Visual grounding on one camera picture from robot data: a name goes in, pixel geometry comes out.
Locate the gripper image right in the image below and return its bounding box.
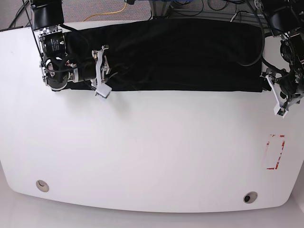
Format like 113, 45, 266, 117
261, 68, 304, 111

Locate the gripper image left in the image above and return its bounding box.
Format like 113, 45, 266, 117
72, 44, 111, 91

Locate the black t-shirt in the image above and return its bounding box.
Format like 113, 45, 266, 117
63, 18, 266, 94

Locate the red tape rectangle marking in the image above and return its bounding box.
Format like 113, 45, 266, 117
264, 134, 285, 170

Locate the right table grommet hole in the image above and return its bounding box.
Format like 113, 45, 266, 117
243, 191, 258, 204

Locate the table grommet hole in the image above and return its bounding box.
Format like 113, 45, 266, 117
243, 191, 258, 204
36, 180, 49, 192

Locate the left table grommet hole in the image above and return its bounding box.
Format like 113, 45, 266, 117
36, 180, 49, 192

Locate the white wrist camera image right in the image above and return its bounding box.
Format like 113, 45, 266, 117
274, 105, 288, 118

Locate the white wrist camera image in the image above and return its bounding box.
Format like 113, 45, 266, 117
274, 105, 288, 118
95, 83, 112, 99

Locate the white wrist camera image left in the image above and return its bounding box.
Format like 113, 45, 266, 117
95, 83, 112, 99

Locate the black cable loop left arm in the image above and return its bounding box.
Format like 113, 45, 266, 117
234, 0, 285, 74

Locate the yellow cable on floor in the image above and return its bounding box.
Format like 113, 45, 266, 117
84, 1, 128, 22

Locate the aluminium frame stand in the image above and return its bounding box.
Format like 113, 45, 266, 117
149, 0, 171, 19

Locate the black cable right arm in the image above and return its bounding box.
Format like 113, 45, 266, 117
21, 0, 79, 72

